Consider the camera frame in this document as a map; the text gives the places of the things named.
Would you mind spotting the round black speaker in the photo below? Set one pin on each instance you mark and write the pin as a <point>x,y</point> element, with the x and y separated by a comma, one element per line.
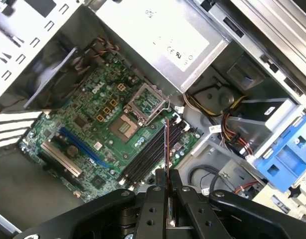
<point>217,98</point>

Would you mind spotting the RAM stick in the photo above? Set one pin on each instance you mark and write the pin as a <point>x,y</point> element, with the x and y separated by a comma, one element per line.
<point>168,144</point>

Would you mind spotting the white expansion slot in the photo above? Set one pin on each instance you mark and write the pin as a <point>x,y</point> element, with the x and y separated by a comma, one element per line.
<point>60,159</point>

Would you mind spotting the metal socket cover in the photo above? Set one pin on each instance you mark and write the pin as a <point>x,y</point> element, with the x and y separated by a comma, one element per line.
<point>135,95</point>

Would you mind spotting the blue expansion slot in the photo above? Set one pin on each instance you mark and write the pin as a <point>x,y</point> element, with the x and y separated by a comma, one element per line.
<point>80,146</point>

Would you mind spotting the CPU socket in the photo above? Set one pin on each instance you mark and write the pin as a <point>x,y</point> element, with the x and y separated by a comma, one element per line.
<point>124,128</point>

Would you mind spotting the round coin battery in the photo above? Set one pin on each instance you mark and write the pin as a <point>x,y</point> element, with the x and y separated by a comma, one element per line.
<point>73,151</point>

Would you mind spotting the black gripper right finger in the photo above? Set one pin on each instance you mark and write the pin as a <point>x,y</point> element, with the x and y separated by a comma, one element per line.
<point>193,214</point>

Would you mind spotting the green motherboard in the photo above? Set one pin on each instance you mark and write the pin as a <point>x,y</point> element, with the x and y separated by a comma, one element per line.
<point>110,154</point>

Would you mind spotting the black case fan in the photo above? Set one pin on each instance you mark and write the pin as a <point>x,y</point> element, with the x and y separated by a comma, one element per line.
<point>50,74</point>

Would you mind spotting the blue plastic drive latch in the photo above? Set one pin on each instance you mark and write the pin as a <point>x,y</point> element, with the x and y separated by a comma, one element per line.
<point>287,156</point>

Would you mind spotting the grey metal drive cage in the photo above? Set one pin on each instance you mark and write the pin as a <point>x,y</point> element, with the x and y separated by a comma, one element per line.
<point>282,117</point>

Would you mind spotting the black RAM slot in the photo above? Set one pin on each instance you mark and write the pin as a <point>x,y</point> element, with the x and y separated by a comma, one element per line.
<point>153,159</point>
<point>147,159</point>
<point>160,159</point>
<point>140,159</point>

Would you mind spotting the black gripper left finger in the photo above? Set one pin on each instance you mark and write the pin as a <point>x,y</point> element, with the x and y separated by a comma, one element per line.
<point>153,211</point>

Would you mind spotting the black open PC case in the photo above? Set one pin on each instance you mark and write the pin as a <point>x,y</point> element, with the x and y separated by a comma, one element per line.
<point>23,179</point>

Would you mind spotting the grey power supply unit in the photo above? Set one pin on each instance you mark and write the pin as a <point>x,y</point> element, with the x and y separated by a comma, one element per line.
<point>143,37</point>

